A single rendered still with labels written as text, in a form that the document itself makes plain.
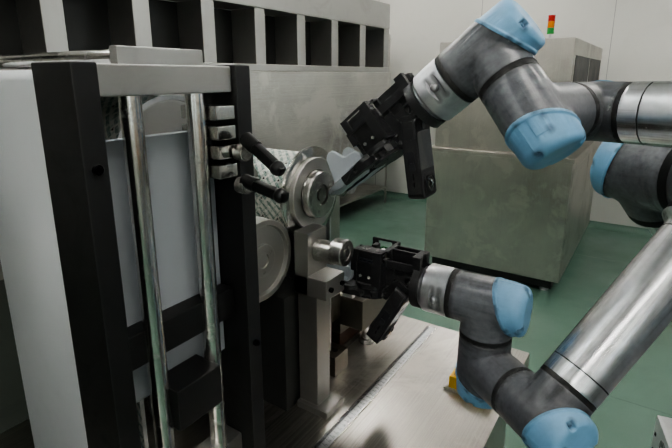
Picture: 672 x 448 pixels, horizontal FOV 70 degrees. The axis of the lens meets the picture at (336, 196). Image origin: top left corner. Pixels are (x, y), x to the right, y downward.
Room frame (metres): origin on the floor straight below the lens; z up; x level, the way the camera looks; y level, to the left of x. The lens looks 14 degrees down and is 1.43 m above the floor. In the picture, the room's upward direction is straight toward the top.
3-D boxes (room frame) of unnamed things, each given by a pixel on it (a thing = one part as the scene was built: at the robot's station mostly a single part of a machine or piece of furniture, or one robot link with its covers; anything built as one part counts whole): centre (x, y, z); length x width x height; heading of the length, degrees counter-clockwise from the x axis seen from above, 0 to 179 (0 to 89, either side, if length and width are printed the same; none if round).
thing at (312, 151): (0.74, 0.04, 1.25); 0.15 x 0.01 x 0.15; 146
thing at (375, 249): (0.73, -0.09, 1.12); 0.12 x 0.08 x 0.09; 56
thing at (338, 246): (0.67, -0.01, 1.18); 0.04 x 0.02 x 0.04; 146
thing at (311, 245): (0.69, 0.02, 1.05); 0.06 x 0.05 x 0.31; 56
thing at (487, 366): (0.62, -0.23, 1.01); 0.11 x 0.08 x 0.11; 18
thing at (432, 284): (0.68, -0.16, 1.11); 0.08 x 0.05 x 0.08; 146
